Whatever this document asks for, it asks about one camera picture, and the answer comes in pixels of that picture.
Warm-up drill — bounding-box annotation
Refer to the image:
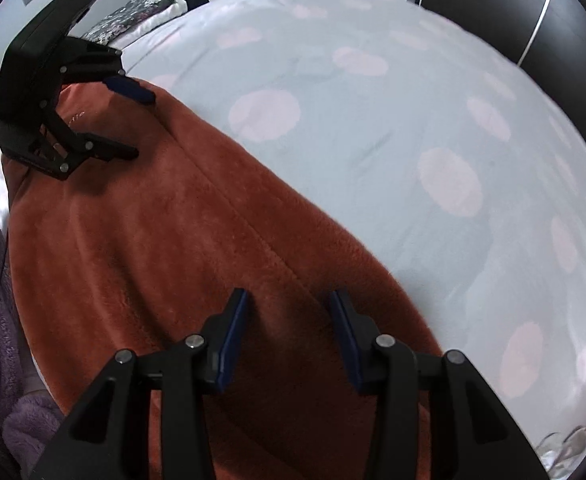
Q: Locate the grey pink-dotted bed sheet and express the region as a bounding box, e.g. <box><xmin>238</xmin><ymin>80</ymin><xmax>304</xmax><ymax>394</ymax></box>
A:
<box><xmin>118</xmin><ymin>0</ymin><xmax>586</xmax><ymax>461</ymax></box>

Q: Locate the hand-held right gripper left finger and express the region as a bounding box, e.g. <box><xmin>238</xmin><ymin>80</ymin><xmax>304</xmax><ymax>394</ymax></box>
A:
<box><xmin>23</xmin><ymin>287</ymin><xmax>250</xmax><ymax>480</ymax></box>

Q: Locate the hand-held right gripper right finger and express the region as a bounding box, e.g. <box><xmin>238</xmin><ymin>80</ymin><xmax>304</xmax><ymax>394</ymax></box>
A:
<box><xmin>328</xmin><ymin>289</ymin><xmax>554</xmax><ymax>480</ymax></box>

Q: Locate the floral patterned cloth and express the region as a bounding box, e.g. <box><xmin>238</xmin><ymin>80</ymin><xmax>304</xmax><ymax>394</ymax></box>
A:
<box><xmin>80</xmin><ymin>0</ymin><xmax>209</xmax><ymax>46</ymax></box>

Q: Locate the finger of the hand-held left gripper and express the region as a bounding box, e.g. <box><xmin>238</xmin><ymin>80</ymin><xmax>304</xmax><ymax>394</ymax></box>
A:
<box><xmin>56</xmin><ymin>36</ymin><xmax>155</xmax><ymax>106</ymax></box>
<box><xmin>32</xmin><ymin>104</ymin><xmax>140</xmax><ymax>182</ymax></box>

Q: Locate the white crinkle garment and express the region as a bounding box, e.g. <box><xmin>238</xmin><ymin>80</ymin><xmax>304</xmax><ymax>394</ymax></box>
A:
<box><xmin>533</xmin><ymin>425</ymin><xmax>586</xmax><ymax>480</ymax></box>

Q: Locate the rust orange fleece garment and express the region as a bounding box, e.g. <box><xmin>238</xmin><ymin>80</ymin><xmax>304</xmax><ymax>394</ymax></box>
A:
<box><xmin>0</xmin><ymin>77</ymin><xmax>448</xmax><ymax>480</ymax></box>

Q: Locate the black wardrobe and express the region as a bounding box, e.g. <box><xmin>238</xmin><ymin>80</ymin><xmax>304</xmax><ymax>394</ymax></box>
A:
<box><xmin>418</xmin><ymin>0</ymin><xmax>586</xmax><ymax>161</ymax></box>

